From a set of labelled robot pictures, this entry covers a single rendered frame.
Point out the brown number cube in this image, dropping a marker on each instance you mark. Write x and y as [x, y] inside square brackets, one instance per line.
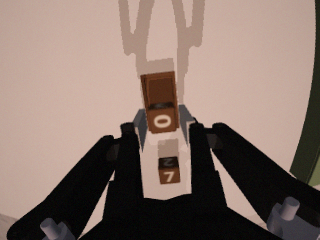
[168, 169]
[162, 117]

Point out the brown wooden tray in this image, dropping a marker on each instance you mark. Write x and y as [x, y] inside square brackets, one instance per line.
[159, 88]

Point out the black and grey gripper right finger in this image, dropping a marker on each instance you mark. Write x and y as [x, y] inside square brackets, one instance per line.
[289, 207]

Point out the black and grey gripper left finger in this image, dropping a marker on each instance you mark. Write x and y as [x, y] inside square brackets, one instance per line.
[74, 199]

